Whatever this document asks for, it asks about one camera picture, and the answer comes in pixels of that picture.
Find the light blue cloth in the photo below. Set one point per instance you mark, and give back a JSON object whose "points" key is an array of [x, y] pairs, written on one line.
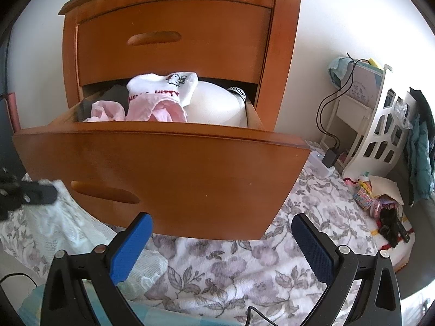
{"points": [[159, 312]]}

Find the pink underwear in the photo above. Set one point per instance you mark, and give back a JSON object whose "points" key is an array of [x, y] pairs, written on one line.
{"points": [[142, 108]]}

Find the yellow block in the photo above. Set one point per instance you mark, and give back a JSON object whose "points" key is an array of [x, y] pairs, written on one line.
{"points": [[372, 61]]}

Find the teal jacket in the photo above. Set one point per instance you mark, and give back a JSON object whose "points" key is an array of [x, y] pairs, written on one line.
{"points": [[423, 163]]}

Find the black jacket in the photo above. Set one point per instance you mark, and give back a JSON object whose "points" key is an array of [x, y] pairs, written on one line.
{"points": [[423, 102]]}

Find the dark blue panel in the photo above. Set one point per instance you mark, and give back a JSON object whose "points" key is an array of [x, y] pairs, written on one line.
{"points": [[6, 135]]}

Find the grey sofa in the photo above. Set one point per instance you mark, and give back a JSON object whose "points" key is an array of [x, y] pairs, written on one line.
{"points": [[421, 231]]}

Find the black underwear with waistband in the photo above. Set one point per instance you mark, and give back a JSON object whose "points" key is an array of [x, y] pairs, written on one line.
{"points": [[238, 92]]}

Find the black charger adapter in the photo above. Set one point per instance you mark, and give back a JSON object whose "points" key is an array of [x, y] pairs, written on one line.
{"points": [[330, 158]]}

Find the teal cloth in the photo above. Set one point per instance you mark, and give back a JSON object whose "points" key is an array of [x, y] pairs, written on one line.
{"points": [[336, 71]]}

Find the white power strip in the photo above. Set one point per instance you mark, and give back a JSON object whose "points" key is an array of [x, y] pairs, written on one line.
{"points": [[317, 163]]}

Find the white printed sock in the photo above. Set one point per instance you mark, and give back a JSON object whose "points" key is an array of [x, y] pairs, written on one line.
{"points": [[153, 85]]}

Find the white paper sheet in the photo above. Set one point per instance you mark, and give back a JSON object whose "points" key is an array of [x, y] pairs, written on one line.
{"points": [[384, 186]]}

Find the white plastic laundry basket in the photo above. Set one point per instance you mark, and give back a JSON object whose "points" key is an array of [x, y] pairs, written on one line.
{"points": [[373, 122]]}

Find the pile of colourful toys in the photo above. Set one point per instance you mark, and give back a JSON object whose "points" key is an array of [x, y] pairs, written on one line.
{"points": [[363, 197]]}

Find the pink object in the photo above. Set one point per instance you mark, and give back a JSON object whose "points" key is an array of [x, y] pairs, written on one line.
{"points": [[14, 112]]}

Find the striped crocheted mat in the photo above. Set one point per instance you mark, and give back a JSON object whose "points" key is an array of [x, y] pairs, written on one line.
{"points": [[404, 254]]}

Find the black toy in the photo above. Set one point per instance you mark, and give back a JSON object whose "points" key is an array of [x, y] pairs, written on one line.
{"points": [[390, 225]]}

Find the wooden nightstand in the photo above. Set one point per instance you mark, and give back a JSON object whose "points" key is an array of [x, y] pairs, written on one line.
{"points": [[285, 40]]}

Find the closed wooden drawer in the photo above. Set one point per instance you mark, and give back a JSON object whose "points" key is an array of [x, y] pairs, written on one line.
{"points": [[170, 57]]}

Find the white lace cloth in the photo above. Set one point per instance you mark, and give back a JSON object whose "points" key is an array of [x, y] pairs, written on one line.
{"points": [[74, 231]]}

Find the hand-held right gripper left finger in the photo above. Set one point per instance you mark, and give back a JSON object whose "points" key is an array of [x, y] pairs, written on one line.
{"points": [[131, 251]]}

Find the floral blanket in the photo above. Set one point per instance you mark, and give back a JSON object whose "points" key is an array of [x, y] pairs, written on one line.
{"points": [[255, 261]]}

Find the clear plastic bag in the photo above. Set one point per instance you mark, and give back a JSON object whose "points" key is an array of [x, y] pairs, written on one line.
{"points": [[402, 112]]}

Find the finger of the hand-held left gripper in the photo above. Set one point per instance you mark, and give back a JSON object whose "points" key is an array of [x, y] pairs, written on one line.
{"points": [[40, 193]]}

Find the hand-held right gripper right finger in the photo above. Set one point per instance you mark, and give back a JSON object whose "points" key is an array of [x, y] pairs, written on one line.
{"points": [[312, 251]]}

